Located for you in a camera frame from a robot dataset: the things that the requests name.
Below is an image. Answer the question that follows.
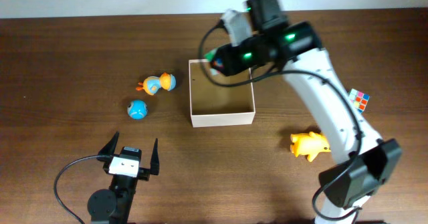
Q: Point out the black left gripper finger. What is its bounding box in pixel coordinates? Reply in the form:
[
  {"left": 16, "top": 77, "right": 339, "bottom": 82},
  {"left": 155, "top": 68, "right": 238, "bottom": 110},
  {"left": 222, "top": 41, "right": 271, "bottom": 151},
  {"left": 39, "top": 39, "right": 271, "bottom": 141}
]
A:
[
  {"left": 97, "top": 131, "right": 120, "bottom": 162},
  {"left": 150, "top": 138, "right": 160, "bottom": 175}
]

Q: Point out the Rubik's cube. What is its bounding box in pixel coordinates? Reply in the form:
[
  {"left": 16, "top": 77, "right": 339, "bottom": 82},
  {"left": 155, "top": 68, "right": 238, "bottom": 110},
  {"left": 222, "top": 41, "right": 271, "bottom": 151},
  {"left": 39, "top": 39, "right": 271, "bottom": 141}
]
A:
[
  {"left": 348, "top": 89, "right": 370, "bottom": 113},
  {"left": 205, "top": 48, "right": 224, "bottom": 76}
]

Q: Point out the yellow dog toy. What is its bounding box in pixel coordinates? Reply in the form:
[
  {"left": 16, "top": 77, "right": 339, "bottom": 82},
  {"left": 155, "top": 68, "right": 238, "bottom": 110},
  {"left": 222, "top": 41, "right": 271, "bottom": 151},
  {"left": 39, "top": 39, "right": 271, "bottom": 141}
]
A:
[{"left": 290, "top": 132, "right": 331, "bottom": 162}]

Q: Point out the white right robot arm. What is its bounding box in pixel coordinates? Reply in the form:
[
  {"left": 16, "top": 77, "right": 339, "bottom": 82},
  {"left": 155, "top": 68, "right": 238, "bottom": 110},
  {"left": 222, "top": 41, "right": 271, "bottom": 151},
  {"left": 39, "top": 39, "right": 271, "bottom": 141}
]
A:
[{"left": 206, "top": 0, "right": 402, "bottom": 223}]

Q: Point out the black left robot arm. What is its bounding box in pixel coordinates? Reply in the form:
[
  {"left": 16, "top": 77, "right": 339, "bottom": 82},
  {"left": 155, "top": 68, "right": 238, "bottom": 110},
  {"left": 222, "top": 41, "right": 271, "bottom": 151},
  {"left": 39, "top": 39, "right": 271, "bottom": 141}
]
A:
[{"left": 87, "top": 132, "right": 160, "bottom": 224}]

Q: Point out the blue ball toy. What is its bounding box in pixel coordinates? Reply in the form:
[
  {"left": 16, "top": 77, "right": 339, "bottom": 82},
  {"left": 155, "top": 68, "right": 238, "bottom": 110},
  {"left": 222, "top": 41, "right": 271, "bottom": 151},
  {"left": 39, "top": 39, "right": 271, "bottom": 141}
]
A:
[{"left": 127, "top": 100, "right": 148, "bottom": 120}]

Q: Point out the pink cardboard box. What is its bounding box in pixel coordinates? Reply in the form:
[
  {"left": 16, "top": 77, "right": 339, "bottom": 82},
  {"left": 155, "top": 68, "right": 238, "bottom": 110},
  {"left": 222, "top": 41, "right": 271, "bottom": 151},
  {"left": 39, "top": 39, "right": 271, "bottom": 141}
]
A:
[{"left": 189, "top": 60, "right": 255, "bottom": 128}]

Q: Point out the orange blue duck toy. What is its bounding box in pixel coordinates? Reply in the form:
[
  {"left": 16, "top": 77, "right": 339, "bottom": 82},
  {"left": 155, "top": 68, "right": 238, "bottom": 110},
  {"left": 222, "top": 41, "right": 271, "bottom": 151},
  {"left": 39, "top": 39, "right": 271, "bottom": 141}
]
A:
[{"left": 136, "top": 72, "right": 177, "bottom": 96}]

